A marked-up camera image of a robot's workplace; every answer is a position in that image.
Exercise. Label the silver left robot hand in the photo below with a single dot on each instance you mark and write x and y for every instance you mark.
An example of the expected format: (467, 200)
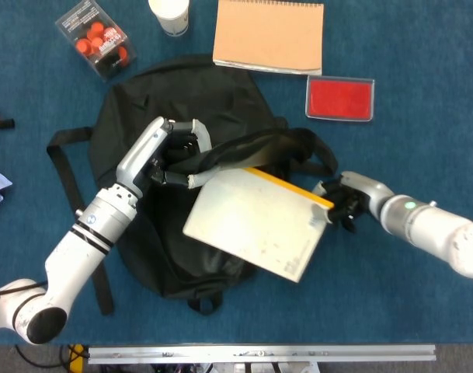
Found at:
(139, 155)

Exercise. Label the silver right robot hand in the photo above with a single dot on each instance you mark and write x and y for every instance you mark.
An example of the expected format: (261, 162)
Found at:
(362, 190)

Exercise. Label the black fabric backpack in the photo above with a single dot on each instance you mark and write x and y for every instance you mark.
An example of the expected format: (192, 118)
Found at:
(205, 101)

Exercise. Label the white book with yellow band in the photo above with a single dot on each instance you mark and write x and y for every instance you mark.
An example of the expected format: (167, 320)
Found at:
(251, 221)

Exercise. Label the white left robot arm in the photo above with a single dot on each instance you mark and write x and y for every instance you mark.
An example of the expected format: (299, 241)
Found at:
(84, 233)

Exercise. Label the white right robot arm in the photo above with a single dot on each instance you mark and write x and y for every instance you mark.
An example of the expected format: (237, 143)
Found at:
(434, 225)

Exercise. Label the red ink pad clear case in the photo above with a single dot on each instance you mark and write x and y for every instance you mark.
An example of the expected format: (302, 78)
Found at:
(339, 98)

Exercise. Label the clear box of orange caps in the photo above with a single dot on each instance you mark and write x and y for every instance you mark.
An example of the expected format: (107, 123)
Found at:
(100, 42)

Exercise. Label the white paper cup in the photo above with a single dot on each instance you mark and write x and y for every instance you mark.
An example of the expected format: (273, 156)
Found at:
(170, 15)

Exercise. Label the brown spiral notebook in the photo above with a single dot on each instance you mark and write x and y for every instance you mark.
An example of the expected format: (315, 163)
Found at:
(267, 35)

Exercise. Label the aluminium profile rail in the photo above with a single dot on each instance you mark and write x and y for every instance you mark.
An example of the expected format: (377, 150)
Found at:
(259, 353)

